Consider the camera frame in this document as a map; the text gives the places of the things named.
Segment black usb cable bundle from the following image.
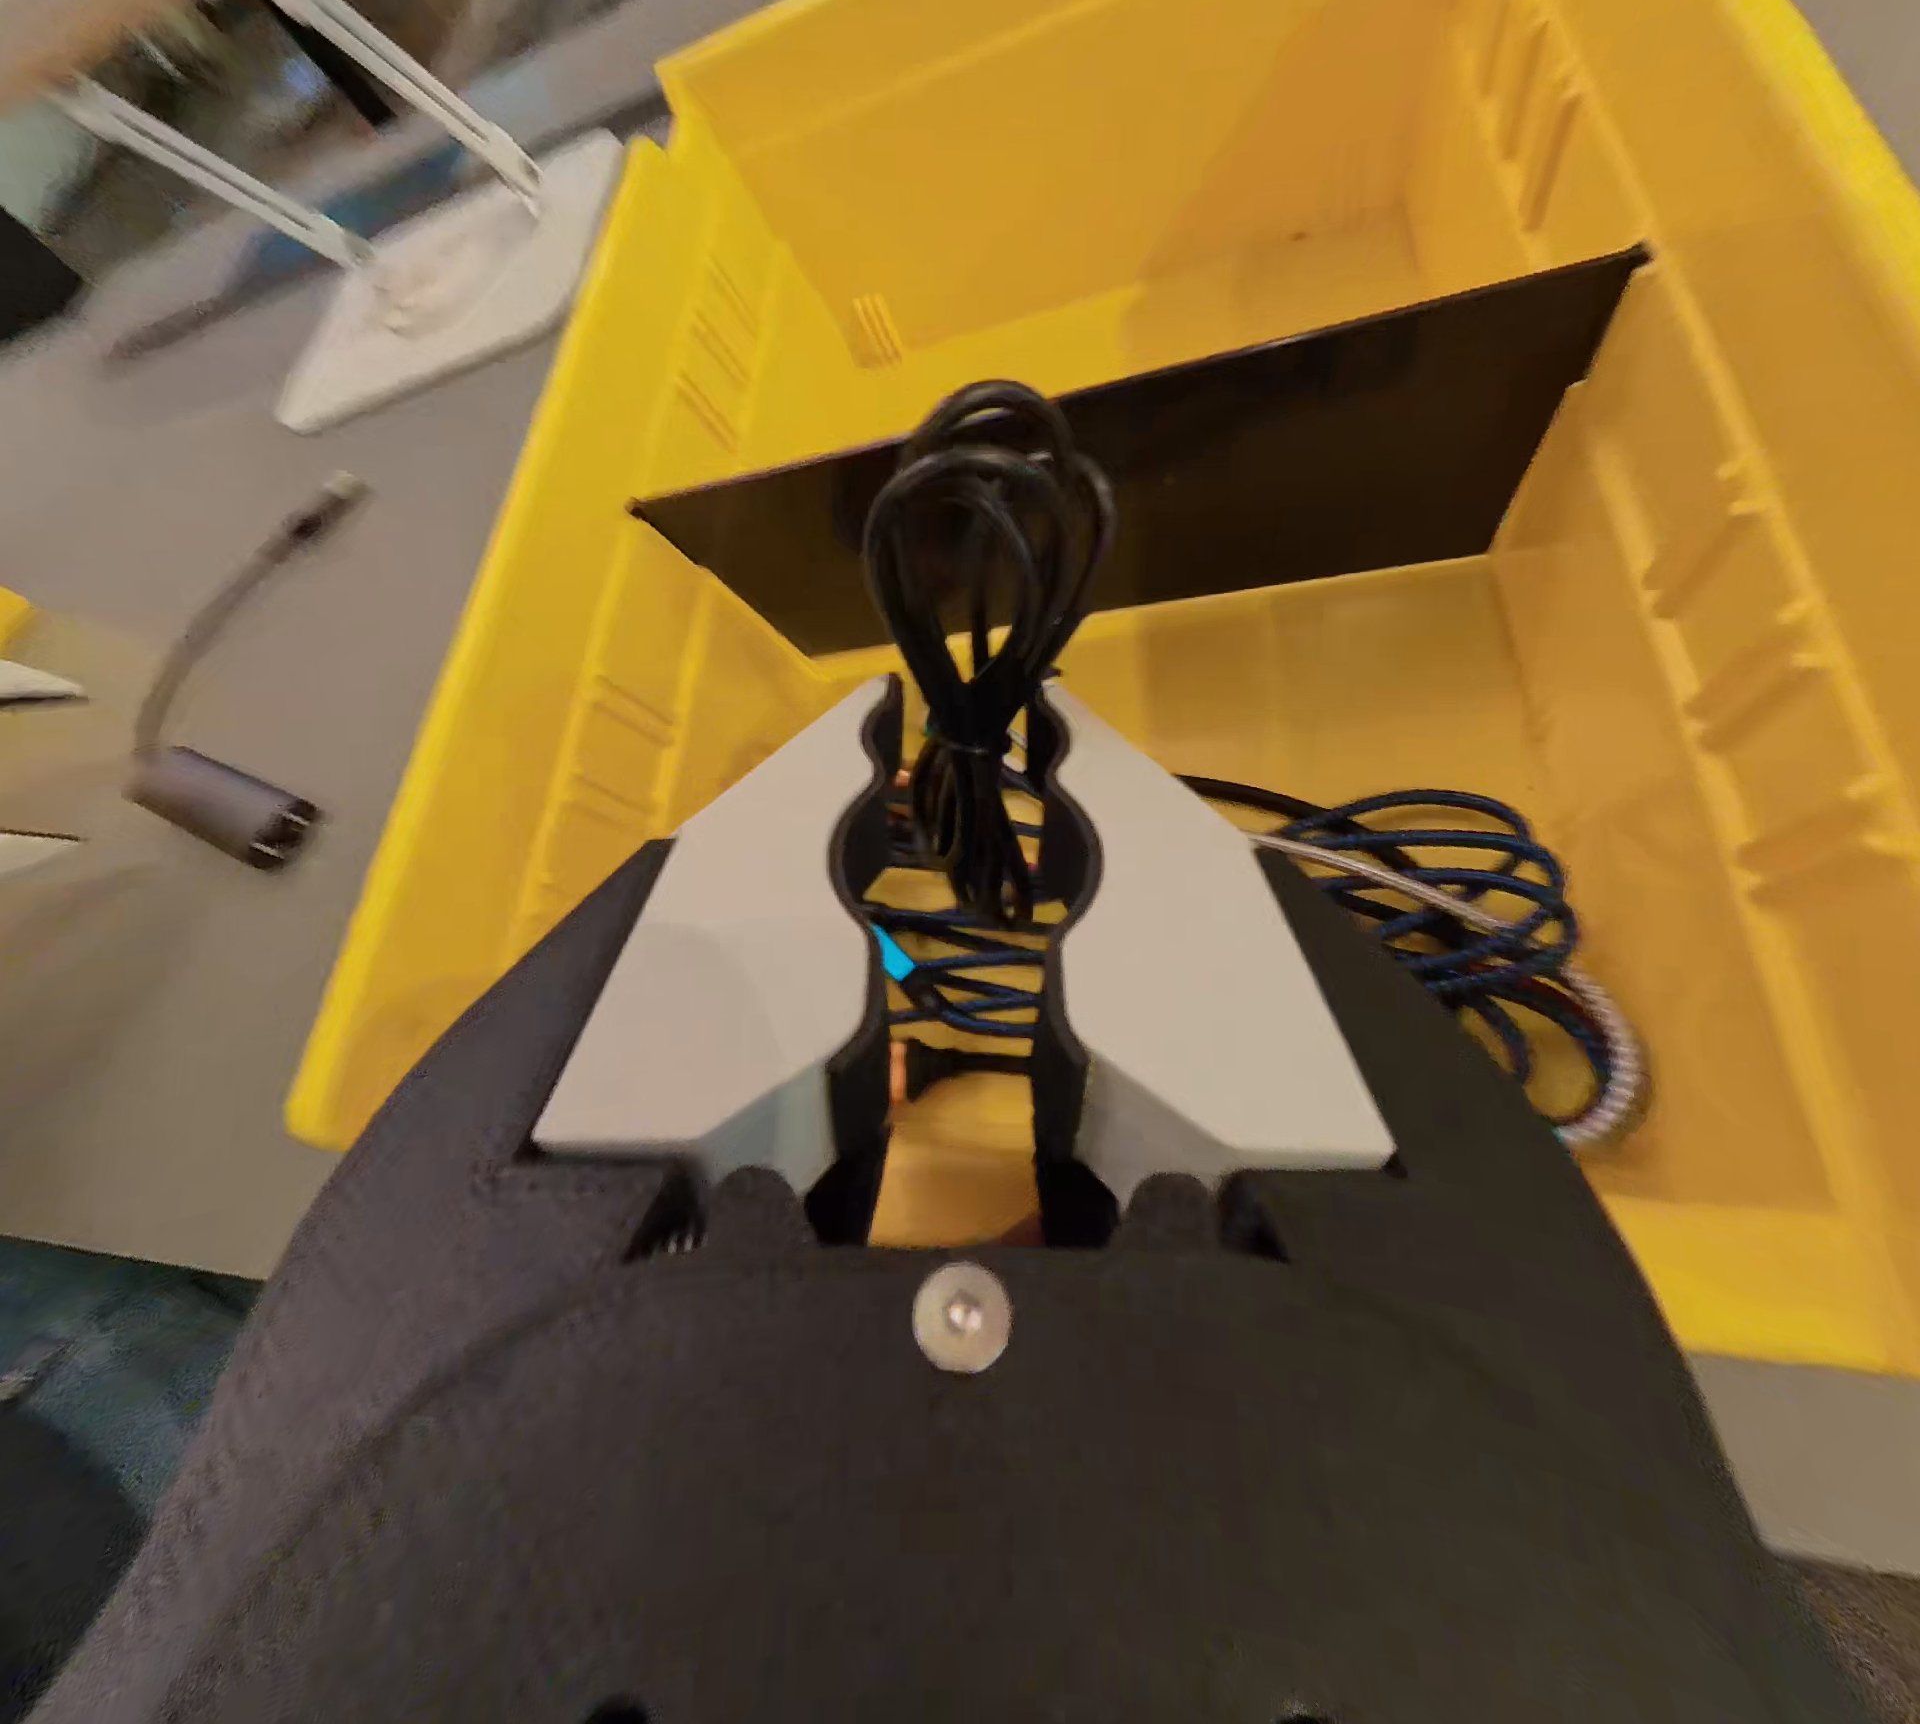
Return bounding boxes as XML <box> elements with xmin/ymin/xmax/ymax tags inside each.
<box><xmin>864</xmin><ymin>380</ymin><xmax>1118</xmax><ymax>934</ymax></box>

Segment grey usb hub with cable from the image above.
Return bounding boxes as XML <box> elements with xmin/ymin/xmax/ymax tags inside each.
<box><xmin>117</xmin><ymin>468</ymin><xmax>375</xmax><ymax>876</ymax></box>

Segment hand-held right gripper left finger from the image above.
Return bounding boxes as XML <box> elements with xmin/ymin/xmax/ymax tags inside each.
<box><xmin>527</xmin><ymin>672</ymin><xmax>901</xmax><ymax>1194</ymax></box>

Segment silver braided cable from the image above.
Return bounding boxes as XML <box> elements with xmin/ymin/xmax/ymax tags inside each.
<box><xmin>1248</xmin><ymin>826</ymin><xmax>1651</xmax><ymax>1153</ymax></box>

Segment white stand with clear arms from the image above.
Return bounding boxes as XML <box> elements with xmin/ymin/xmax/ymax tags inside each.
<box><xmin>43</xmin><ymin>0</ymin><xmax>621</xmax><ymax>435</ymax></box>

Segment black bin divider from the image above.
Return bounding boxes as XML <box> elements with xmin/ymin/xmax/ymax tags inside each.
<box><xmin>621</xmin><ymin>244</ymin><xmax>1651</xmax><ymax>656</ymax></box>

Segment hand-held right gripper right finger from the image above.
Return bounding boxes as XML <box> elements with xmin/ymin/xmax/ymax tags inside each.
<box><xmin>1027</xmin><ymin>682</ymin><xmax>1401</xmax><ymax>1194</ymax></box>

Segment blue braided cable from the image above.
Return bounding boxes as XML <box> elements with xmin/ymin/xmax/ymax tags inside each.
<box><xmin>864</xmin><ymin>762</ymin><xmax>1582</xmax><ymax>1090</ymax></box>

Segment large yellow plastic bin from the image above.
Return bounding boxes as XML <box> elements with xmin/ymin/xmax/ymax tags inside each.
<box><xmin>290</xmin><ymin>0</ymin><xmax>1920</xmax><ymax>1380</ymax></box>

